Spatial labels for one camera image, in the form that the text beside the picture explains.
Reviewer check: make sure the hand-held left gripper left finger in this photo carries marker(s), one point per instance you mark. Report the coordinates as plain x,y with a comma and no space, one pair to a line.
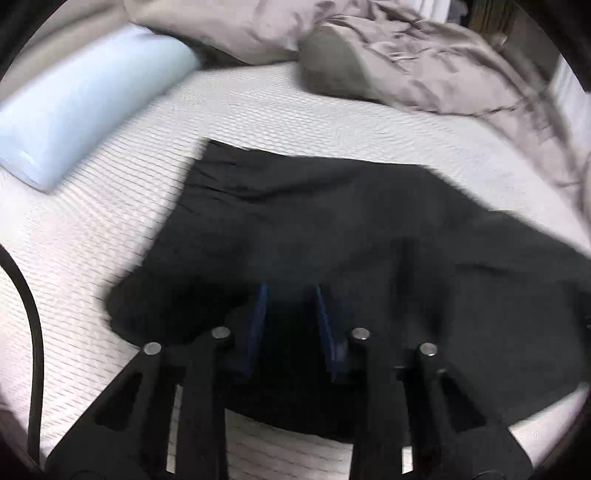
256,332

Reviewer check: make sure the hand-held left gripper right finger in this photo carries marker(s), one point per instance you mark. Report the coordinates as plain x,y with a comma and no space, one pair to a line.
330,332

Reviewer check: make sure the black pants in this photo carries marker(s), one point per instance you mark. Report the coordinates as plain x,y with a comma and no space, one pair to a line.
346,230

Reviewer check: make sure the white mattress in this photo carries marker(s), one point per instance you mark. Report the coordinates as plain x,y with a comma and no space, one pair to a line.
115,221

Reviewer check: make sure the dark grey pillow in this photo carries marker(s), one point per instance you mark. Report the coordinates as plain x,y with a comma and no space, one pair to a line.
332,64

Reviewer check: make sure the light blue pillow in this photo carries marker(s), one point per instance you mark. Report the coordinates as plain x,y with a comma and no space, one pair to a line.
87,101

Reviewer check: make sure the grey duvet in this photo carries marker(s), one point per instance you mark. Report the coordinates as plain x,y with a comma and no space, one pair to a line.
438,60

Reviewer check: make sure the beige padded headboard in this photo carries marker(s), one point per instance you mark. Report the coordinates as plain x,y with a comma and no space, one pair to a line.
69,41

